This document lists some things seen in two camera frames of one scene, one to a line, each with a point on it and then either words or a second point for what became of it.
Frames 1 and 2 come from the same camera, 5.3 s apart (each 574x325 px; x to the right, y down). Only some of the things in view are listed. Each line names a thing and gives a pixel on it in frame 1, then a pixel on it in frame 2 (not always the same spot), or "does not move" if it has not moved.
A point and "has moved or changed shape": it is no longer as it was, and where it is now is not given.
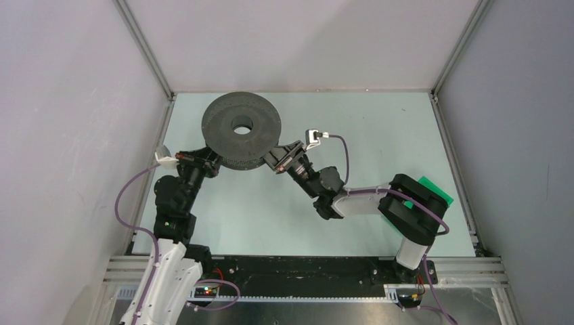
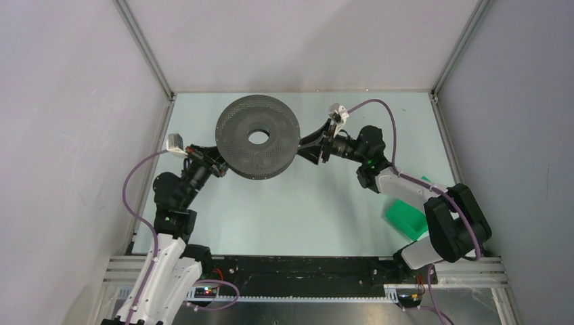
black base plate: (315, 276) does not move
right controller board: (411, 300) does not move
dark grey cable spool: (226, 113) has moved or changed shape
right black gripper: (288, 153) -> (314, 144)
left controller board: (205, 292) does not move
